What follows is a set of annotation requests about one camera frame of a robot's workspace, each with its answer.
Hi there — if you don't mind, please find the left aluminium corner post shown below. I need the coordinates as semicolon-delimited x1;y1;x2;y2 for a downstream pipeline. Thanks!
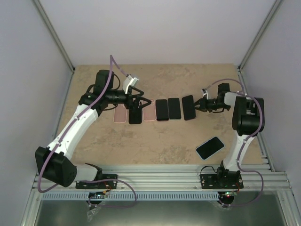
32;0;75;73

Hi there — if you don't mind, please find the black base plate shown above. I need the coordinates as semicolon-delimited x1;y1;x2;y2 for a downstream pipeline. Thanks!
200;174;244;189
75;174;118;190

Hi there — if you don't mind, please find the black smartphone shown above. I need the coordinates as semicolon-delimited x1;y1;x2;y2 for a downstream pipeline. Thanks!
155;99;169;121

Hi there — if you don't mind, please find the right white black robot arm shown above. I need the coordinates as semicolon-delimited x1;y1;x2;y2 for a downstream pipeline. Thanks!
194;83;265;189

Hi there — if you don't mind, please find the left small circuit board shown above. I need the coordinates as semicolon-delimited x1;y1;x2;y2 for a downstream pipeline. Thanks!
88;190;110;199

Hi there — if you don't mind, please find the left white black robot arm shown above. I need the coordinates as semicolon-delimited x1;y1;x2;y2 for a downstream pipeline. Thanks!
35;70;151;192

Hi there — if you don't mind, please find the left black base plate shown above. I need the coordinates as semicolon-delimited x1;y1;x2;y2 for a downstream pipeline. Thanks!
75;174;118;190

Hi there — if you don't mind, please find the small circuit board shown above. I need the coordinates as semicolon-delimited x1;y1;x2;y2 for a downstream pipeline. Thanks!
221;191;238;197
88;190;110;199

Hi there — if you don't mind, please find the right small circuit board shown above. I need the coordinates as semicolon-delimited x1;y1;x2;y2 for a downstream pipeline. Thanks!
221;191;238;197

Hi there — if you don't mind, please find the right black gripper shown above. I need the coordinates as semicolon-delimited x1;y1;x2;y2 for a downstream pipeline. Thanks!
191;97;230;112

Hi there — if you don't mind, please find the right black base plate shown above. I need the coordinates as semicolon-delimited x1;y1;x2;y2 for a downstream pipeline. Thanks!
200;174;244;189

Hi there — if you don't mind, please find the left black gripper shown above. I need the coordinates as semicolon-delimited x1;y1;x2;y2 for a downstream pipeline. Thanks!
107;87;151;112

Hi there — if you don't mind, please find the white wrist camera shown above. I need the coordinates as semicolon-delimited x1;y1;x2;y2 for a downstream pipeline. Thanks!
122;74;139;94
202;89;210;99

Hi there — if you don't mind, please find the phone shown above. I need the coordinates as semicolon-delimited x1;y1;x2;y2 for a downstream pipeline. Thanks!
196;137;225;160
182;95;196;121
167;97;182;120

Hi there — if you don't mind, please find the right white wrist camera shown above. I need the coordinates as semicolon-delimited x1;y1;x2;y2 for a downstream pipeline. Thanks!
202;89;210;99

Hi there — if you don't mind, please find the black phone case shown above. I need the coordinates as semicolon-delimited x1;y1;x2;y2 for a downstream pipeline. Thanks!
128;107;142;125

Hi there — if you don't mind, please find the clear plastic bag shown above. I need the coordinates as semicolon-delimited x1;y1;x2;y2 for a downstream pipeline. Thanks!
87;204;101;222

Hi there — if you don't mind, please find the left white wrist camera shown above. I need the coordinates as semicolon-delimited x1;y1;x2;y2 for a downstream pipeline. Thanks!
122;74;139;94

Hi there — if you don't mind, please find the right aluminium corner post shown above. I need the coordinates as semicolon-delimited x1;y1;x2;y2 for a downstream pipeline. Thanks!
238;0;284;72

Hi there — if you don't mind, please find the aluminium corner post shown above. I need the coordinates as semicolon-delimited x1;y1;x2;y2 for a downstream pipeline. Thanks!
32;0;75;73
238;0;284;72

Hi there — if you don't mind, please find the light pink phone case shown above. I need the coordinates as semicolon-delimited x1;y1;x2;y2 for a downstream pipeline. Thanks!
142;99;157;121

